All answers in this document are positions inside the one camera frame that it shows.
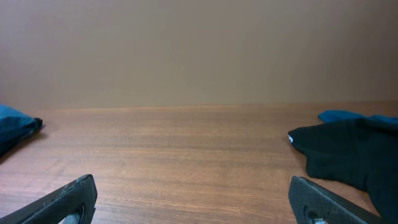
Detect blue garment under black shirt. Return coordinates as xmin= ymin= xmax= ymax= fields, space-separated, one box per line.
xmin=318 ymin=110 xmax=397 ymax=124

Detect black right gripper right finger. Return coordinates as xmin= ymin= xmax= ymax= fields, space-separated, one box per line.
xmin=288 ymin=176 xmax=384 ymax=224

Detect blue shorts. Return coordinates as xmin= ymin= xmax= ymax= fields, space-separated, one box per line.
xmin=0 ymin=104 xmax=40 ymax=150

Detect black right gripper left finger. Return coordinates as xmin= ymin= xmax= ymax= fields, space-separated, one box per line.
xmin=1 ymin=174 xmax=98 ymax=224

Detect folded black trousers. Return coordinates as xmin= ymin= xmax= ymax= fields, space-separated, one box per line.
xmin=0 ymin=117 xmax=44 ymax=156

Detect black t-shirt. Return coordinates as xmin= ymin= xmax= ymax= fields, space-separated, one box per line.
xmin=288 ymin=118 xmax=397 ymax=223

